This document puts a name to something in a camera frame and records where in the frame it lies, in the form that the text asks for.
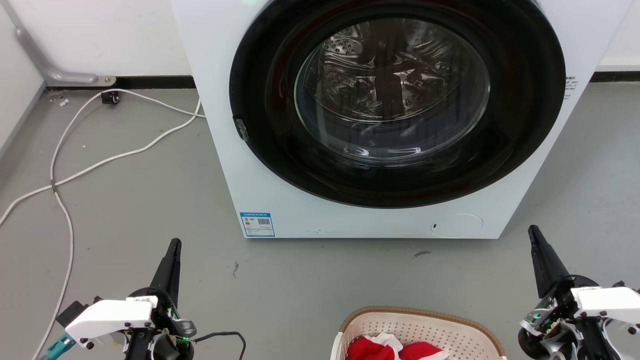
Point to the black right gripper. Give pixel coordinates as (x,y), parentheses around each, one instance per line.
(560,325)

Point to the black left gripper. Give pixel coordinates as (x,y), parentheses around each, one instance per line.
(170,325)

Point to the beige plastic laundry basket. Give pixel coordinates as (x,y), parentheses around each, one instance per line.
(425,327)

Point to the blue energy label sticker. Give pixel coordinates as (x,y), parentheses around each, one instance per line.
(257,224)

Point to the white front-load washing machine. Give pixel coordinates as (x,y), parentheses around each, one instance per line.
(260,190)

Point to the black round washer door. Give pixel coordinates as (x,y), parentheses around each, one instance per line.
(520,125)

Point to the white garment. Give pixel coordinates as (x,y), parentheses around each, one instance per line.
(387,340)

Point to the red garment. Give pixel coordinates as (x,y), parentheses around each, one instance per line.
(370,350)

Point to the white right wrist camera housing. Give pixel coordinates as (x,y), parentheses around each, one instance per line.
(607,300)

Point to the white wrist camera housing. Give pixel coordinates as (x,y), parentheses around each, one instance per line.
(107,317)
(607,300)

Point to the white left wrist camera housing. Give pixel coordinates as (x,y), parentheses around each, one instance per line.
(107,317)

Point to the grey wall pipe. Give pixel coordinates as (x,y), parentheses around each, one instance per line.
(55,74)

